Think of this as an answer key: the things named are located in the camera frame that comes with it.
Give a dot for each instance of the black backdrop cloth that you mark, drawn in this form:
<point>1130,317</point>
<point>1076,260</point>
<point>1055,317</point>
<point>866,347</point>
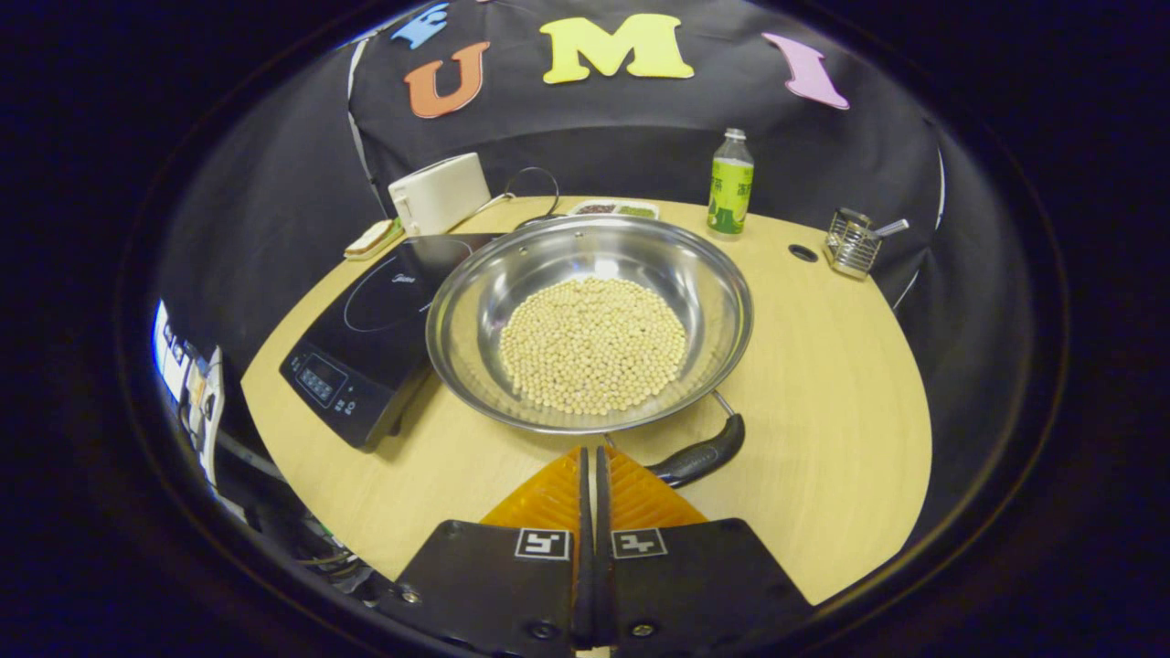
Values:
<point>640,146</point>

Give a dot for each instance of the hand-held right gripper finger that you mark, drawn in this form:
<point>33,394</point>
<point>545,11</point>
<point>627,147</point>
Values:
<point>603,512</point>
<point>582,512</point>

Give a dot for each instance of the white toaster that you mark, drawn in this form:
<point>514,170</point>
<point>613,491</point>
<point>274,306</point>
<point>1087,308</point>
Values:
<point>439,194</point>

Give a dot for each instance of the white divided dish of beans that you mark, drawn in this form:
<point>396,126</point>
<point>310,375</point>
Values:
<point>614,209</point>

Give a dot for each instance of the metal spoon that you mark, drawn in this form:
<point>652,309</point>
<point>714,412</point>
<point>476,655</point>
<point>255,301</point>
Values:
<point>891,228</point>

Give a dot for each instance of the heap of soybeans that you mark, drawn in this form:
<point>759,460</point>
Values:
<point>594,347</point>

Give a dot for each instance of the black table grommet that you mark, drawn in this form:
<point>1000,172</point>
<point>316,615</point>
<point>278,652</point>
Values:
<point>803,253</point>

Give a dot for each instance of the black induction cooktop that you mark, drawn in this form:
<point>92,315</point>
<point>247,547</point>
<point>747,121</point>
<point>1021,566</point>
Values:
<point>375,356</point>

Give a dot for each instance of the white printed panel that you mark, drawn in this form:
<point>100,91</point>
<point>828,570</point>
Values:
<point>187,375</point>

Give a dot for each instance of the bread slice on small tray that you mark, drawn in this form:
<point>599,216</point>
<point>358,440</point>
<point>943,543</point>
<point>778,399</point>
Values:
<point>373,239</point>

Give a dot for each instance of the green drink bottle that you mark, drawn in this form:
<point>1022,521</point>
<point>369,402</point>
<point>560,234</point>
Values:
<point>730,187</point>

